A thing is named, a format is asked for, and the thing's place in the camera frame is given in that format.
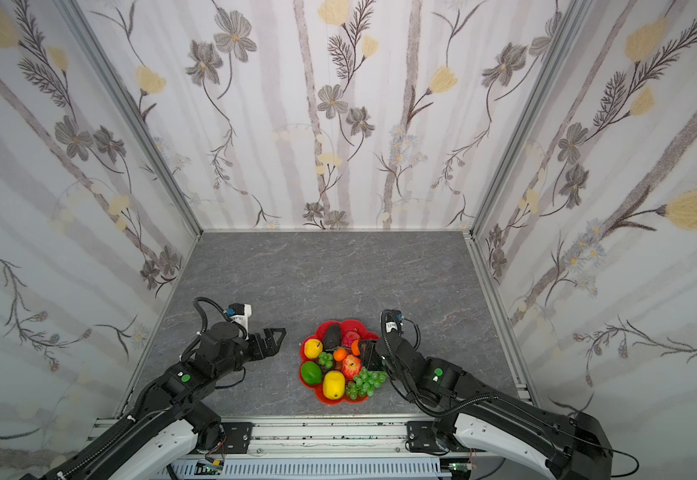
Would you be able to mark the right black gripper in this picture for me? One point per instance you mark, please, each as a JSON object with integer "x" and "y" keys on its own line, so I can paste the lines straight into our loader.
{"x": 382, "y": 355}

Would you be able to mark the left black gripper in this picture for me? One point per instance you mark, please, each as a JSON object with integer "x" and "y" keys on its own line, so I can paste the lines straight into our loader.
{"x": 258, "y": 345}

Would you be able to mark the red apple fruit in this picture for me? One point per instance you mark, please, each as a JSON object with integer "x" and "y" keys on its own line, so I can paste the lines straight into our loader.
{"x": 351, "y": 367}

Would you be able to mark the green grape bunch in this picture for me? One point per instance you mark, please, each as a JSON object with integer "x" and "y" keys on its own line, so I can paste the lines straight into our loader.
{"x": 365, "y": 384}

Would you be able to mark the dark red pomegranate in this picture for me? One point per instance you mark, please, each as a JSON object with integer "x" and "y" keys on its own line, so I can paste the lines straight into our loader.
{"x": 350, "y": 338}

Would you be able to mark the orange tangerine with stem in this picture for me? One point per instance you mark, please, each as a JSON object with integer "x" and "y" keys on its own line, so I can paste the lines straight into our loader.
{"x": 340, "y": 354}

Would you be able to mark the red flower-shaped fruit bowl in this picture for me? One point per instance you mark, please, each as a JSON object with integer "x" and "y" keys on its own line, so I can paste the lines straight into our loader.
{"x": 336, "y": 364}

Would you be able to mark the dark avocado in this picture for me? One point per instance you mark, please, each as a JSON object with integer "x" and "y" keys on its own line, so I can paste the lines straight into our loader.
{"x": 332, "y": 339}

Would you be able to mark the yellow lemon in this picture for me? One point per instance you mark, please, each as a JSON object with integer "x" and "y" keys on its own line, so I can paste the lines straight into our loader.
{"x": 333, "y": 385}

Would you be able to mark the green lime fruit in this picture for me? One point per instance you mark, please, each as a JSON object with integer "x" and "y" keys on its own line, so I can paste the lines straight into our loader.
{"x": 311, "y": 373}

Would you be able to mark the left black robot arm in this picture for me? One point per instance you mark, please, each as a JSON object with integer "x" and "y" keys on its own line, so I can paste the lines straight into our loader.
{"x": 168, "y": 419}

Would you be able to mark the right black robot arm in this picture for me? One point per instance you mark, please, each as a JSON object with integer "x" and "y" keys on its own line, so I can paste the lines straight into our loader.
{"x": 468, "y": 413}

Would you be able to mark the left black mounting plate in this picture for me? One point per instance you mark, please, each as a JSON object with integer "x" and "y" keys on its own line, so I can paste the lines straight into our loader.
{"x": 228, "y": 438}

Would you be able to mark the black mounting plate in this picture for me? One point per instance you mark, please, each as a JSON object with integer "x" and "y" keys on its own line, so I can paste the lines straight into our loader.
{"x": 228, "y": 438}
{"x": 422, "y": 438}

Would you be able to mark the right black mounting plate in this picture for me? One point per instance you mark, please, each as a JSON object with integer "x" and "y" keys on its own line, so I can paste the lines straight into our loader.
{"x": 422, "y": 438}

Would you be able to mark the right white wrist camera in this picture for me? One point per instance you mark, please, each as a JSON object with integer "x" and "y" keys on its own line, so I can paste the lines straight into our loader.
{"x": 392, "y": 320}

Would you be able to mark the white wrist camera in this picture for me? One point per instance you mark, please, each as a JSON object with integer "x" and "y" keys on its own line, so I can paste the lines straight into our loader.
{"x": 392, "y": 320}
{"x": 240, "y": 314}

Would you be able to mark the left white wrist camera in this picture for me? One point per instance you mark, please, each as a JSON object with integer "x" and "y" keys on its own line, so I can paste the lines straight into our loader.
{"x": 240, "y": 314}

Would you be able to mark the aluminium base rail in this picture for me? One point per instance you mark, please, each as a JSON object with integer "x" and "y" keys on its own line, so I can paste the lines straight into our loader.
{"x": 309, "y": 438}

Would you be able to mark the white slotted cable duct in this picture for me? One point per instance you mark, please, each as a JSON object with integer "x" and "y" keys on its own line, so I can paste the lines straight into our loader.
{"x": 317, "y": 468}

